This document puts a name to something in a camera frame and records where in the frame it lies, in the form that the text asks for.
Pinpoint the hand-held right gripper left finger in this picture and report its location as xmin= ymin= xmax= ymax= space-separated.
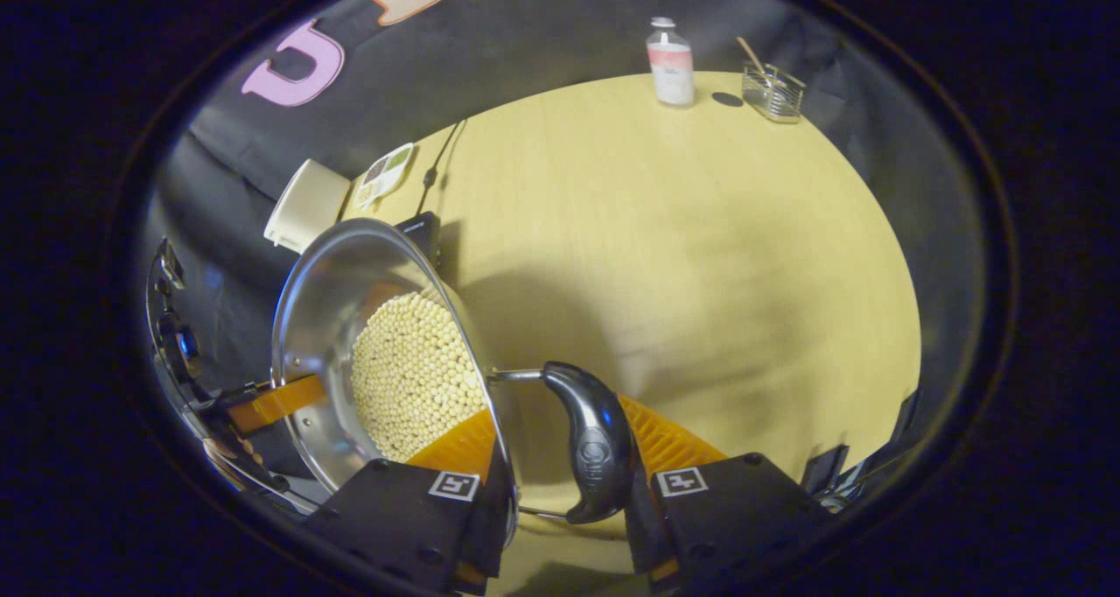
xmin=306 ymin=404 xmax=517 ymax=596

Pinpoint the black backdrop cloth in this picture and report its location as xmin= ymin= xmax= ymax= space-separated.
xmin=144 ymin=0 xmax=990 ymax=458

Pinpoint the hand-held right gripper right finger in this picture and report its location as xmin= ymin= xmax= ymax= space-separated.
xmin=617 ymin=394 xmax=832 ymax=591

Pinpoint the stainless steel pot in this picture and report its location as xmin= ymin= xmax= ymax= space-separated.
xmin=270 ymin=218 xmax=638 ymax=525

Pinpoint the pile of yellow soybeans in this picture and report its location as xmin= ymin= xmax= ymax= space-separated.
xmin=351 ymin=291 xmax=487 ymax=463

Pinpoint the black power cable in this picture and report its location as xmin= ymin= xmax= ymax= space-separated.
xmin=416 ymin=120 xmax=465 ymax=217

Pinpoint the black induction cooktop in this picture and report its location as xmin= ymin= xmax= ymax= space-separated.
xmin=394 ymin=212 xmax=441 ymax=270

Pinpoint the white toaster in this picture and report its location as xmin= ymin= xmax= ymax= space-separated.
xmin=263 ymin=158 xmax=352 ymax=254

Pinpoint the clear bottle pink label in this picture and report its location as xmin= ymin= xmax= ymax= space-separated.
xmin=646 ymin=17 xmax=697 ymax=108

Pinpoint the metal wire basket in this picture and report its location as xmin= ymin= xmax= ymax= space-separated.
xmin=742 ymin=61 xmax=807 ymax=124

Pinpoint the white compartment tray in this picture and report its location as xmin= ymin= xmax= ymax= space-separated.
xmin=353 ymin=142 xmax=416 ymax=210

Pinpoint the wooden stick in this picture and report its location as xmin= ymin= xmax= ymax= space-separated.
xmin=736 ymin=37 xmax=773 ymax=83

